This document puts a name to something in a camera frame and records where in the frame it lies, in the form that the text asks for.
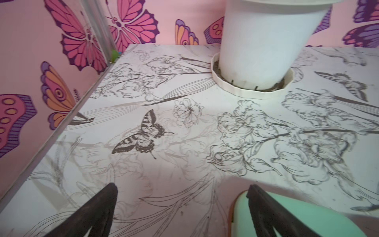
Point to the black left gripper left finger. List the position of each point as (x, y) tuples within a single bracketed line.
[(93, 219)]

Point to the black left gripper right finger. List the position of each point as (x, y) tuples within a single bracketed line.
[(271, 218)]

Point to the green case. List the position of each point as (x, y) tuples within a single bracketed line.
[(324, 221)]

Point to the potted green plant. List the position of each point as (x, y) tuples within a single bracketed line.
[(260, 41)]

